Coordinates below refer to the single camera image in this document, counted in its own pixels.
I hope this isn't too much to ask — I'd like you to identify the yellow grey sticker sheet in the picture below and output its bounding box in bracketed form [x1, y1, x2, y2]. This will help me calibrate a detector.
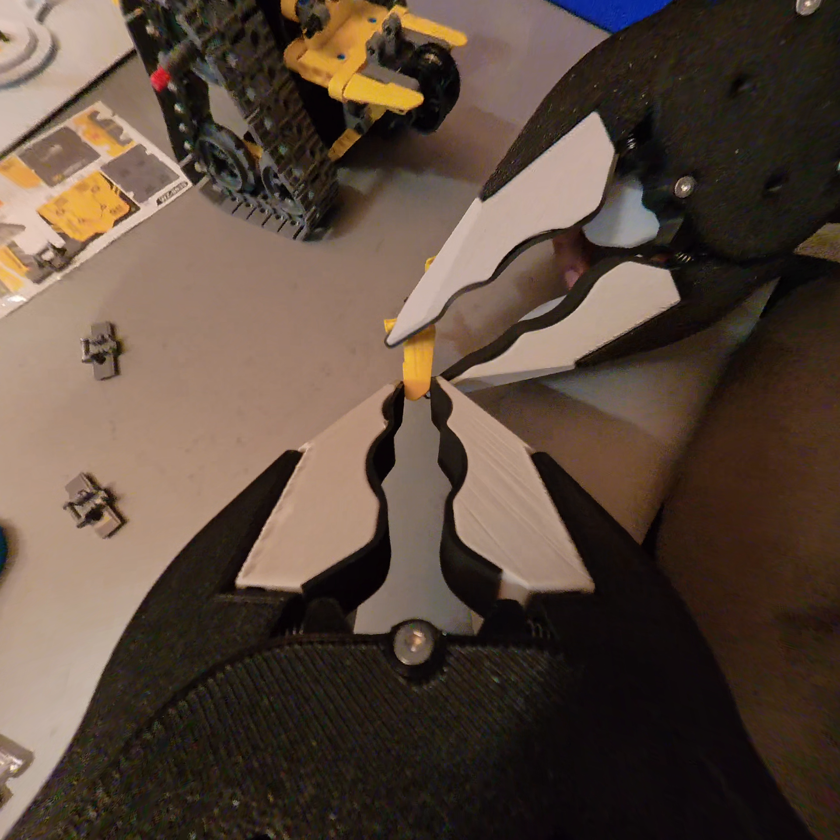
[0, 100, 193, 321]

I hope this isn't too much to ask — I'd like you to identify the yellow toy blade with pin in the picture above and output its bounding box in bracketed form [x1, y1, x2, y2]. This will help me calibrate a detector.
[384, 256, 438, 403]

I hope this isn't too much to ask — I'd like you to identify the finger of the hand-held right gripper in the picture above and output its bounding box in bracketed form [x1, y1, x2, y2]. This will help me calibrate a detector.
[384, 112, 662, 349]
[438, 260, 683, 383]

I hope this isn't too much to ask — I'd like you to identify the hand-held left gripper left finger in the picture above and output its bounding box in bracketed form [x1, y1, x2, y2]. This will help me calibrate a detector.
[235, 382, 403, 601]

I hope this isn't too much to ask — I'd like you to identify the grey toy track link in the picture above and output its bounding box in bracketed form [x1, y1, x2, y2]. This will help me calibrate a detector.
[79, 322, 123, 382]
[62, 471, 127, 540]

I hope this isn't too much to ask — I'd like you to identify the black toy track link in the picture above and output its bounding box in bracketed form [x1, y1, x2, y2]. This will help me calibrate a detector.
[31, 241, 74, 275]

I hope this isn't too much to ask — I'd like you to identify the person's right hand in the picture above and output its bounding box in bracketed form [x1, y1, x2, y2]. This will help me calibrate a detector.
[553, 227, 595, 290]

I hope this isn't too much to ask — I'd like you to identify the instruction booklet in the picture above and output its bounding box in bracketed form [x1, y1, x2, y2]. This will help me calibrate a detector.
[0, 0, 137, 157]

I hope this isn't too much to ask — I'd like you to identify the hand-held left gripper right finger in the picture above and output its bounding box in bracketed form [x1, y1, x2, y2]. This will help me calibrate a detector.
[429, 378, 597, 616]

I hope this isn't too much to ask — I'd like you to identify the clear plastic toy piece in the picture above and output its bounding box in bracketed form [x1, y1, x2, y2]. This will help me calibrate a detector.
[0, 734, 35, 807]

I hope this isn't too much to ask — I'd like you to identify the blue cloth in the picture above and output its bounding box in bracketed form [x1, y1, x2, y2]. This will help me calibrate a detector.
[546, 0, 678, 34]

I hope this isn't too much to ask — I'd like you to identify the black yellow toy tracked vehicle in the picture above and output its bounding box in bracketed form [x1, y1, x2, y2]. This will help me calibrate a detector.
[120, 0, 469, 242]

